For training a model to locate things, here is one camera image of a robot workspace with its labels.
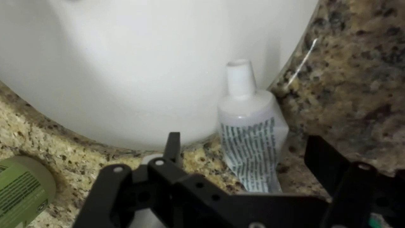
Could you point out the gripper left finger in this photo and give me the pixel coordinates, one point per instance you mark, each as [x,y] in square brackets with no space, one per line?
[177,193]

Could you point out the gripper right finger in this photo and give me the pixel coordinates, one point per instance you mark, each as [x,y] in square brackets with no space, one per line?
[354,190]

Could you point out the white tube with printed text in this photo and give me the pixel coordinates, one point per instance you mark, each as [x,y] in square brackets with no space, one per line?
[250,133]

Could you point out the green tube with beige cap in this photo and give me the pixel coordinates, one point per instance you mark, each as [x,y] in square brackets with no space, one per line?
[22,190]

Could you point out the white sink basin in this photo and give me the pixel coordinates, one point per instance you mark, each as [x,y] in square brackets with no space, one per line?
[133,69]

